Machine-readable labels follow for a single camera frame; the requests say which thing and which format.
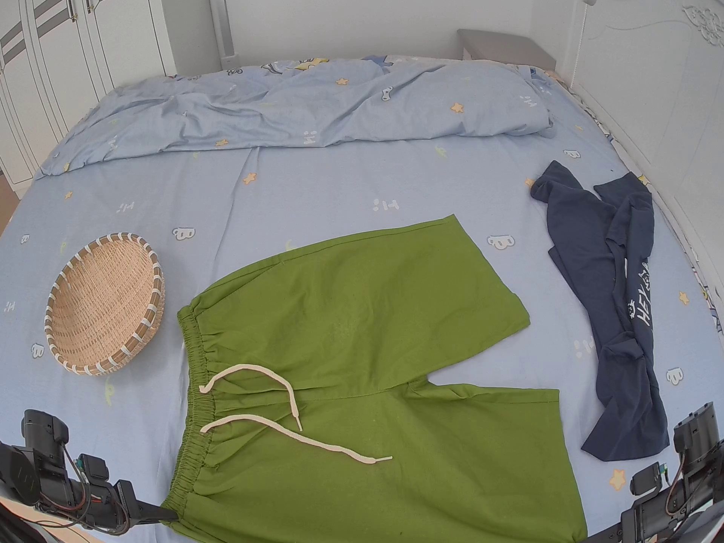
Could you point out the grey bedside table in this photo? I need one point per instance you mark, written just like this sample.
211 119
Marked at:
503 47

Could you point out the dark blue printed T-shirt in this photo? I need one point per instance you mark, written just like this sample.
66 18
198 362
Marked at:
594 235

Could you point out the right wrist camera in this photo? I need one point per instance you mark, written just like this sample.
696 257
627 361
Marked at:
646 479

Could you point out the white wardrobe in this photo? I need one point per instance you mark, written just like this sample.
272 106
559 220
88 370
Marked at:
68 65

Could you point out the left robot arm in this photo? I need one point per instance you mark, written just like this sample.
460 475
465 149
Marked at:
42 433

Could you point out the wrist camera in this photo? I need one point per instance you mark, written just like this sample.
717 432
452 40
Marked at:
646 479
93 468

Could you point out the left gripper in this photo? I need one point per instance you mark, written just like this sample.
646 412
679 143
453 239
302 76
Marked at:
110 507

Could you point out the green shorts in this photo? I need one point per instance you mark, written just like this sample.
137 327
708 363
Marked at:
367 331

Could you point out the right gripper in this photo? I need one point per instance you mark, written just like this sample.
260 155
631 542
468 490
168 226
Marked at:
650 524

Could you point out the pale blue quilt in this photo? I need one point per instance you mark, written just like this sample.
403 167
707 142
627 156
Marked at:
339 111

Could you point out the round woven basket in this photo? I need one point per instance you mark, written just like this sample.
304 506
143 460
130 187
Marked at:
102 303

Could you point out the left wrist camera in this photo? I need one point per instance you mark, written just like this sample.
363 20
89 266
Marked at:
93 468

